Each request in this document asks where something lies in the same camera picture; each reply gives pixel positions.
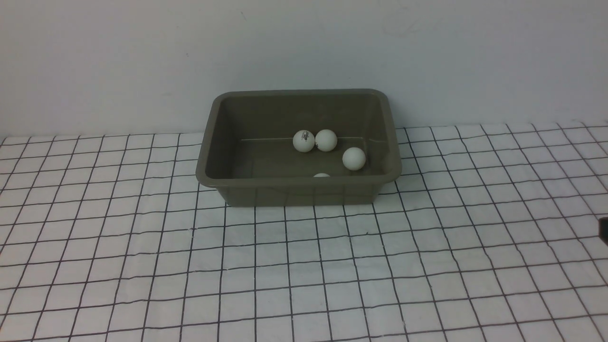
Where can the olive green plastic bin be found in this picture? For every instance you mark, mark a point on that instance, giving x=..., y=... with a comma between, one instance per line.
x=247, y=153

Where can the white checkered tablecloth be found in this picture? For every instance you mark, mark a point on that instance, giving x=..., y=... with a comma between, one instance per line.
x=489, y=235

